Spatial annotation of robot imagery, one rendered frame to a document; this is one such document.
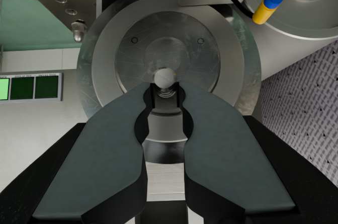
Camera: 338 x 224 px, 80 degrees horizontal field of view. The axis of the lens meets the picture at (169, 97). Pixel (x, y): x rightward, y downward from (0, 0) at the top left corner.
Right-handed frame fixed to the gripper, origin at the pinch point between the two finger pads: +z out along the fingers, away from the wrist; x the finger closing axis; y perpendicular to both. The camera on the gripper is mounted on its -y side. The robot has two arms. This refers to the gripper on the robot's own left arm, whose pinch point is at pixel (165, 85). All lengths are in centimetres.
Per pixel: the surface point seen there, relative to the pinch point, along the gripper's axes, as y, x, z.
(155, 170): 32.2, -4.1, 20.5
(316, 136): 12.1, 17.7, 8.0
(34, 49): 79, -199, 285
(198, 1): -3.8, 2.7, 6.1
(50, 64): 97, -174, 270
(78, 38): 6.7, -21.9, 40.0
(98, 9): -3.1, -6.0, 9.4
